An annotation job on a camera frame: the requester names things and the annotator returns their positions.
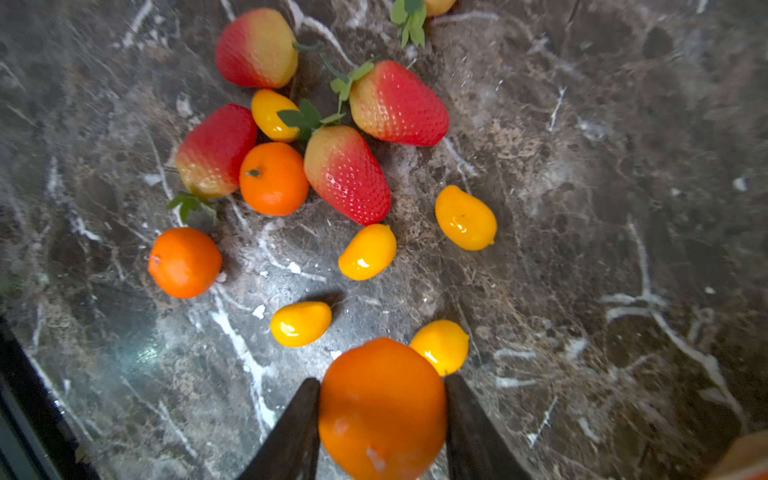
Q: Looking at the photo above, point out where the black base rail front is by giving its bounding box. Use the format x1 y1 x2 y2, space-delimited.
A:
1 321 99 479

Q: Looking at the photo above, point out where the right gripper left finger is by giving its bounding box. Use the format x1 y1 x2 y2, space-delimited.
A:
237 378 321 480

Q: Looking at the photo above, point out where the small yellow lemon left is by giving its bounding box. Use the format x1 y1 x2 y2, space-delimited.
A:
251 89 299 143

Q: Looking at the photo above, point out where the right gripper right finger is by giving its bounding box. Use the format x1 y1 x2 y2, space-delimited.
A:
444 374 531 480

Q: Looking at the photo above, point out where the small yellow lemon front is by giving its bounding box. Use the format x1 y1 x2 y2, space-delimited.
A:
270 301 332 348

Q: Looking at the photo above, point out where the small yellow lemon centre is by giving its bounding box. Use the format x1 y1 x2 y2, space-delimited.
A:
338 224 397 281

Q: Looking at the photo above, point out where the strawberry red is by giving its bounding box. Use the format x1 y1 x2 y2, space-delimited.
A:
167 104 258 224
330 60 450 147
278 99 392 226
215 8 298 89

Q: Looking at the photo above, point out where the orange mandarin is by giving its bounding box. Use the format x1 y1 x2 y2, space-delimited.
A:
148 227 223 299
239 142 310 217
318 338 447 479

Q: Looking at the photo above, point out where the small yellow lemon right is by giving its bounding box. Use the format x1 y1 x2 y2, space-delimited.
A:
410 320 470 377

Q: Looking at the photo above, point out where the small yellow lemon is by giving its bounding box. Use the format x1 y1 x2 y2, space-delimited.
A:
270 301 332 348
410 320 470 377
338 224 397 281
251 89 299 143
435 185 497 251

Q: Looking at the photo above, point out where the small yellow lemon top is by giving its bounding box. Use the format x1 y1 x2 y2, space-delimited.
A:
435 185 497 251

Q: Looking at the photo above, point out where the pink scalloped fruit bowl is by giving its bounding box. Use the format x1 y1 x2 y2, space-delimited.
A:
705 430 768 480

